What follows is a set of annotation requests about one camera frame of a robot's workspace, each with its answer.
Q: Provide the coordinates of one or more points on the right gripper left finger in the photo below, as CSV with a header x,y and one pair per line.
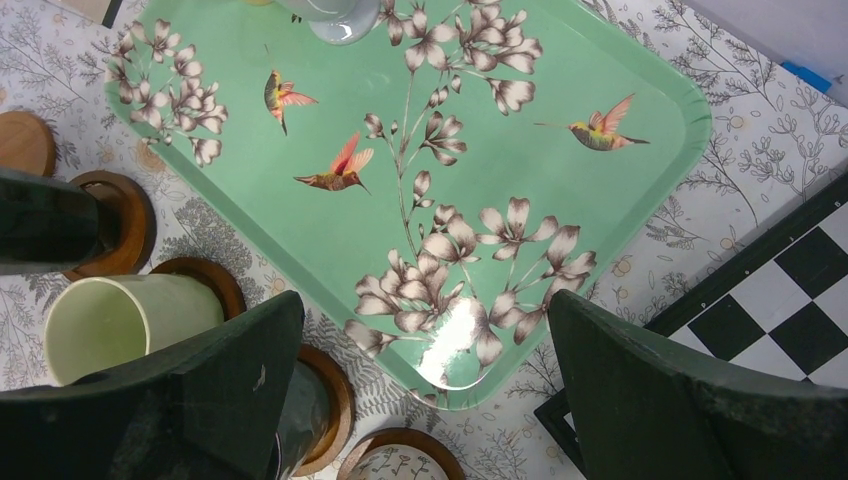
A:
x,y
204,408

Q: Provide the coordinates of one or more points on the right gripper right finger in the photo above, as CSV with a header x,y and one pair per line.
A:
x,y
647,407

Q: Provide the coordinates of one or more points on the dark green mug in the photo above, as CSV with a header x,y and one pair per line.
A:
x,y
303,422

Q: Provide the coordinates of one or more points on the brown wooden coaster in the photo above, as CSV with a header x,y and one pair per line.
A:
x,y
128,225
212,275
408,437
337,425

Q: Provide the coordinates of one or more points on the pale green mug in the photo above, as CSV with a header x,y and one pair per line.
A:
x,y
101,322

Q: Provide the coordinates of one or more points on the black white chessboard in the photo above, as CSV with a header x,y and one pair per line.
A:
x,y
779,307

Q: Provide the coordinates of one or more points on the patterned mug orange inside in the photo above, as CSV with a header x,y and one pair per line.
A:
x,y
397,462

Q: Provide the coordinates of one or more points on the black mug white inside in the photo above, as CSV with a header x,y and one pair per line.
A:
x,y
46,225

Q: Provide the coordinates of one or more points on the small light wooden coaster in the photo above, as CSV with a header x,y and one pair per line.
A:
x,y
27,144

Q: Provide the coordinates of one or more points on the light blue mug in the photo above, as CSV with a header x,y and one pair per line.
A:
x,y
336,22

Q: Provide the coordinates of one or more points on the floral tablecloth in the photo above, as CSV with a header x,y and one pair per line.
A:
x,y
770,149

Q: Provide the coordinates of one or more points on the green serving tray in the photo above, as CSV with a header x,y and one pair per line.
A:
x,y
431,183

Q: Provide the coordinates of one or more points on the blue tape strip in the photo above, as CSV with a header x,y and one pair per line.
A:
x,y
813,79

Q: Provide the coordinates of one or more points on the light wooden block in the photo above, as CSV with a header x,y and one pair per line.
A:
x,y
89,9

